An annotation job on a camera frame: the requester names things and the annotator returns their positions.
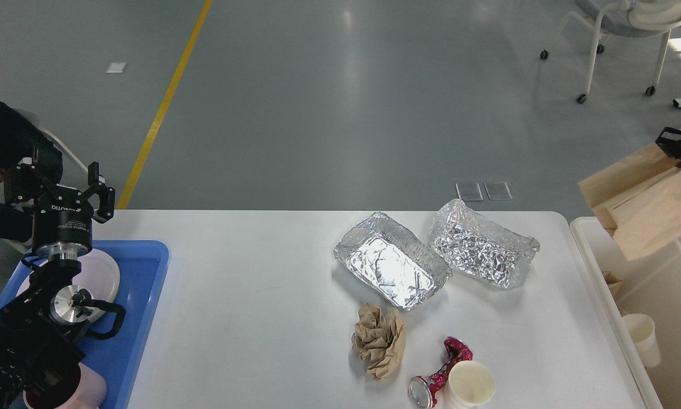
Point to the brown paper bag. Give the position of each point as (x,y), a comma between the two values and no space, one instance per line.
(637,200)

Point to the pink plate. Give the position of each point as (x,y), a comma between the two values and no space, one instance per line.
(102,278)

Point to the crushed red soda can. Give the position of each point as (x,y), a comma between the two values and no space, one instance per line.
(422,390)

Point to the aluminium foil tray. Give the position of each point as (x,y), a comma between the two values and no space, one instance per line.
(390,259)

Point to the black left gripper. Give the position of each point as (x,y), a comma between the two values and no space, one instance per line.
(63,216)

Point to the pink mug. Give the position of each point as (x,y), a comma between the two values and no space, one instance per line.
(82,387)

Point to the clear floor plate left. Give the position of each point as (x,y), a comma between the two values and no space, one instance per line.
(469,192)

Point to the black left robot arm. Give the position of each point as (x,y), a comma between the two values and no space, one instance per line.
(40,329)

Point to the white chair on left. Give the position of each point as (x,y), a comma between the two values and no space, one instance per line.
(34,119)

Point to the white office chair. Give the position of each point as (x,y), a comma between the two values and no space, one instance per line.
(624,19)

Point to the blue plastic tray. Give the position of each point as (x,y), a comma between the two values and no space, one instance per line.
(143,267)

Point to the crumpled brown paper ball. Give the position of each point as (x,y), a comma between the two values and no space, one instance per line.
(379,340)

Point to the clear floor plate right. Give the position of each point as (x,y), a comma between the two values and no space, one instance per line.
(498,191)

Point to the clear floor plate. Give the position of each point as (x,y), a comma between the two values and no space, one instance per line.
(469,192)
(498,191)

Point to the white plastic bin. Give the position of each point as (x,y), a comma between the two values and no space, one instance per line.
(651,286)

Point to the seated person in black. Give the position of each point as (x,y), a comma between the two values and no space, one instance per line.
(18,138)

